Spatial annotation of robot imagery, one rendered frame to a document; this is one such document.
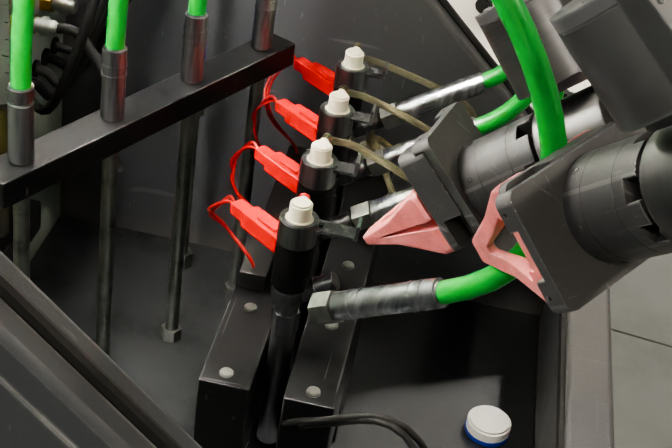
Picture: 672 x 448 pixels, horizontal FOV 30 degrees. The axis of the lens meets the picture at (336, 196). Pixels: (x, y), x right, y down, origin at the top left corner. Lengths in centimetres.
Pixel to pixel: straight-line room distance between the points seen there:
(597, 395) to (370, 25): 38
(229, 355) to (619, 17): 49
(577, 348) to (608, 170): 48
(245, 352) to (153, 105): 20
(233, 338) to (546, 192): 40
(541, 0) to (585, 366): 39
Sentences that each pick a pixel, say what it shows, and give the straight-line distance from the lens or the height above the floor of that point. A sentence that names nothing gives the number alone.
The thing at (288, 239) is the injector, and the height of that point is 109.
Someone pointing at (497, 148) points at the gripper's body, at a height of 121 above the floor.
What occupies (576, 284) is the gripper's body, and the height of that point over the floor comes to 125.
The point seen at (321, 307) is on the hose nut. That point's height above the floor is 111.
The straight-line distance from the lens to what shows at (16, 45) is 85.
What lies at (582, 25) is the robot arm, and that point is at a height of 138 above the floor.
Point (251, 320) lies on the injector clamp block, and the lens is 96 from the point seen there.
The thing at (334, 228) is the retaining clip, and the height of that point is 110.
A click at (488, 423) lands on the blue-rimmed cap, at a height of 85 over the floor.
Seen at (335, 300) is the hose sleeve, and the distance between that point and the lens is 76.
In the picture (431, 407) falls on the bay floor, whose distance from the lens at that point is 114.
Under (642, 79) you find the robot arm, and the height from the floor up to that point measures 137.
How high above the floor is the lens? 159
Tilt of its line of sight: 33 degrees down
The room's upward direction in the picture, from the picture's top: 9 degrees clockwise
